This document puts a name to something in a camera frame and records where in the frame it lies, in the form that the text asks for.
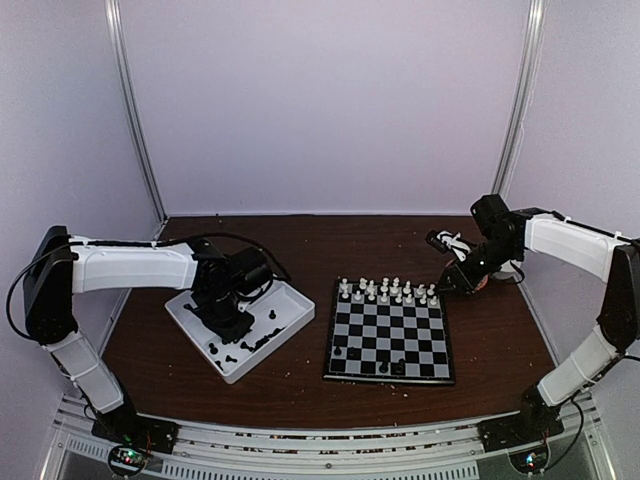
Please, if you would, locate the aluminium corner post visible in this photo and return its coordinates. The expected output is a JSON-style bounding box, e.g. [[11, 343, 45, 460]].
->
[[104, 0, 168, 224], [491, 0, 547, 200]]

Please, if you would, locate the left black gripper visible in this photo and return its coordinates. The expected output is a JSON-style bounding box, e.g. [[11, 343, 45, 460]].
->
[[195, 289, 255, 343]]

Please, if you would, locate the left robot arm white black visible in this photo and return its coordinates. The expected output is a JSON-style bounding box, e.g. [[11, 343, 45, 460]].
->
[[11, 225, 277, 444]]

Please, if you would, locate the black white chess board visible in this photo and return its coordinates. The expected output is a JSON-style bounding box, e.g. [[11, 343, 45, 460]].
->
[[323, 279, 456, 386]]

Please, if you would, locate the white plastic tray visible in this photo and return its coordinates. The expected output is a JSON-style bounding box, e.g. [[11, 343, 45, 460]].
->
[[165, 281, 315, 384]]

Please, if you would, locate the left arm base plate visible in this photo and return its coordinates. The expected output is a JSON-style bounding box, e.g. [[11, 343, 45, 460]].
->
[[91, 412, 179, 454]]

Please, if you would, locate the white chess pieces row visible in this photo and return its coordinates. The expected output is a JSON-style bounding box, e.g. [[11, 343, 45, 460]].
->
[[336, 277, 441, 308]]

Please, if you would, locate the black chess piece king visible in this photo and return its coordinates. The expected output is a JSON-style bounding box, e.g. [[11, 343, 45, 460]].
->
[[391, 358, 406, 376]]

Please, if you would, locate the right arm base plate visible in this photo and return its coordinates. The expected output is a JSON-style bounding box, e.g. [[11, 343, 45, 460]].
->
[[477, 414, 564, 452]]

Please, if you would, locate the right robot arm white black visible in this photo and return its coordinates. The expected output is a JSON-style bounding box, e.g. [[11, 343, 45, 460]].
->
[[426, 194, 639, 442]]

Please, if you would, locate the red patterned small dish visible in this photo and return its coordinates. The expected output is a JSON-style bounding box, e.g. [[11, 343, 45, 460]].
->
[[474, 276, 489, 293]]

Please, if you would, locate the right aluminium corner post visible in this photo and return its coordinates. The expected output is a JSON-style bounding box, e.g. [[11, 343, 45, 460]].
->
[[491, 0, 547, 200]]

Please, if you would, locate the left aluminium corner post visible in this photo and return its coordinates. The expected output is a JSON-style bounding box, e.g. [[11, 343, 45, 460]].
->
[[104, 0, 168, 224]]

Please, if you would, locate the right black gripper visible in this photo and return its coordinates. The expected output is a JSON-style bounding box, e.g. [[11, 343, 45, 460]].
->
[[435, 236, 521, 294]]

